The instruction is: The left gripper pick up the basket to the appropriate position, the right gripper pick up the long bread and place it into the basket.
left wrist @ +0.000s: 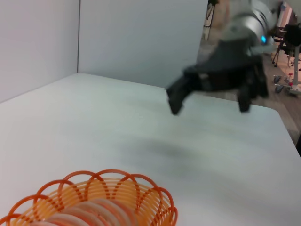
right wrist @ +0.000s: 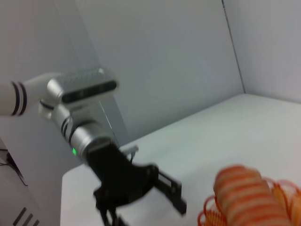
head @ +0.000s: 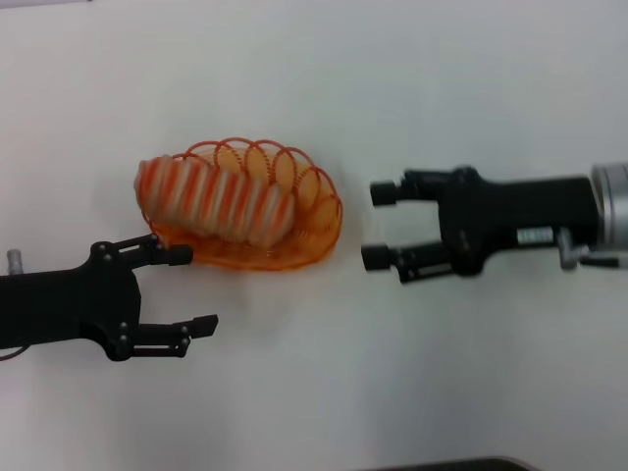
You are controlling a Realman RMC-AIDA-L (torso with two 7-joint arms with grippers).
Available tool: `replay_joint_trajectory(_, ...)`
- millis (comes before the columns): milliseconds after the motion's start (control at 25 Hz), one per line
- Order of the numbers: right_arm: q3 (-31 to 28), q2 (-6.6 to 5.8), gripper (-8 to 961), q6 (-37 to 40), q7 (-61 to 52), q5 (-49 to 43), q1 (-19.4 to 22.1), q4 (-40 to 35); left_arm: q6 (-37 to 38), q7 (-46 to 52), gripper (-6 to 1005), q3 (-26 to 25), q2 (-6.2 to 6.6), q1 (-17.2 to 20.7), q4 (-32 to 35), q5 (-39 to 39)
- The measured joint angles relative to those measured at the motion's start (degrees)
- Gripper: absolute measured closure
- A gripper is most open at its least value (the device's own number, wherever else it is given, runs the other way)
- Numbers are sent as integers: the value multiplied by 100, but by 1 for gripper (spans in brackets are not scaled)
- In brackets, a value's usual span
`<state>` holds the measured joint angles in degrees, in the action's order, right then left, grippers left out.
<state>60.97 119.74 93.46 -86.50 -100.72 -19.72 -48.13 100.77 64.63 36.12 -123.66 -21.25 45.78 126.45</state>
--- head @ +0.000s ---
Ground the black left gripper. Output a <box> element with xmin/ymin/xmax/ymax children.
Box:
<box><xmin>0</xmin><ymin>234</ymin><xmax>220</xmax><ymax>363</ymax></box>

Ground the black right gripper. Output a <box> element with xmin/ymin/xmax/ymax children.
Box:
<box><xmin>361</xmin><ymin>166</ymin><xmax>601</xmax><ymax>286</ymax></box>

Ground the orange wire basket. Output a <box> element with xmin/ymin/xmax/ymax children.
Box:
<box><xmin>141</xmin><ymin>137</ymin><xmax>343</xmax><ymax>272</ymax></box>

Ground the orange striped bread roll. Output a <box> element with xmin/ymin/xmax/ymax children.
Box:
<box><xmin>132</xmin><ymin>154</ymin><xmax>297</xmax><ymax>246</ymax></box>

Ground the black robot torso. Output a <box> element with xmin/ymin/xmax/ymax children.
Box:
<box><xmin>377</xmin><ymin>455</ymin><xmax>536</xmax><ymax>471</ymax></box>

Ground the right gripper cable with plugs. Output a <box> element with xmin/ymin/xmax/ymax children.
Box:
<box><xmin>517</xmin><ymin>228</ymin><xmax>623</xmax><ymax>272</ymax></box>

